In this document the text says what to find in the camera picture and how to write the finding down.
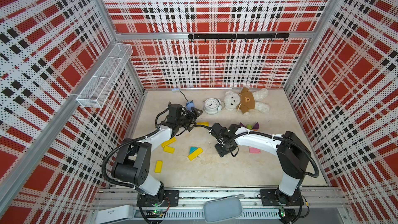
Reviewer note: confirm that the white wire basket shelf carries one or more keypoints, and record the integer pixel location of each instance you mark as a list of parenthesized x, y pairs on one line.
[(111, 65)]

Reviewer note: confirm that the yellow block bottom left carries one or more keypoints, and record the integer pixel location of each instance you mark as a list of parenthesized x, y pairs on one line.
[(158, 166)]

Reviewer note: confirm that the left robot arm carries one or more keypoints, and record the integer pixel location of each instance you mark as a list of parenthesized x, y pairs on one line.
[(128, 165)]

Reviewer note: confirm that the black hook rail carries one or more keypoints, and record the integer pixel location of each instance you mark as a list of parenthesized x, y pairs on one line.
[(271, 36)]

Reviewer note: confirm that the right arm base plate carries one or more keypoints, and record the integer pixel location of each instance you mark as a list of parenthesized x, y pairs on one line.
[(274, 197)]

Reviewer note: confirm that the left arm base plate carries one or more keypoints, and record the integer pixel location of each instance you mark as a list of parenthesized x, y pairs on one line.
[(169, 197)]

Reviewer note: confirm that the pink block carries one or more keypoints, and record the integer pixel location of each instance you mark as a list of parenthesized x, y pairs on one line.
[(254, 150)]

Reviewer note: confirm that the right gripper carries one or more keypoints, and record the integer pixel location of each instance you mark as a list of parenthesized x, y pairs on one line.
[(221, 152)]

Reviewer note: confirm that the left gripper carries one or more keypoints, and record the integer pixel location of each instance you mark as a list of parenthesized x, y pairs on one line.
[(192, 118)]

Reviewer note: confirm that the white alarm clock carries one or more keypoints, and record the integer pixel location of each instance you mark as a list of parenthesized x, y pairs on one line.
[(212, 106)]

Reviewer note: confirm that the grey pouch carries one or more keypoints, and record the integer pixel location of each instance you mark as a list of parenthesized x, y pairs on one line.
[(224, 209)]

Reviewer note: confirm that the white box device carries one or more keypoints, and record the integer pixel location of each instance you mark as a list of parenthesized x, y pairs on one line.
[(115, 215)]

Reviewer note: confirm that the yellow long block top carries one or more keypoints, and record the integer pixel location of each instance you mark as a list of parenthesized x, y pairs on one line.
[(203, 123)]

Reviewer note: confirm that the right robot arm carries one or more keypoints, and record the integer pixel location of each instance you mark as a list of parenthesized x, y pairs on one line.
[(295, 159)]

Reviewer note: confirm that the white teddy bear brown hoodie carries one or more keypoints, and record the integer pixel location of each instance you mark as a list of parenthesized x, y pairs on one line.
[(245, 101)]

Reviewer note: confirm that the yellow long block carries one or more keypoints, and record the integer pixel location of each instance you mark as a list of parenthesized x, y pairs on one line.
[(195, 154), (203, 123), (169, 142)]

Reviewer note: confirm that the teal triangle block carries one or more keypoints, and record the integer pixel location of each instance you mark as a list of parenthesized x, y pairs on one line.
[(192, 149)]

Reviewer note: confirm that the small yellow block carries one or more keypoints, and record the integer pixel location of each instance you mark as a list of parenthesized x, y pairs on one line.
[(169, 149)]

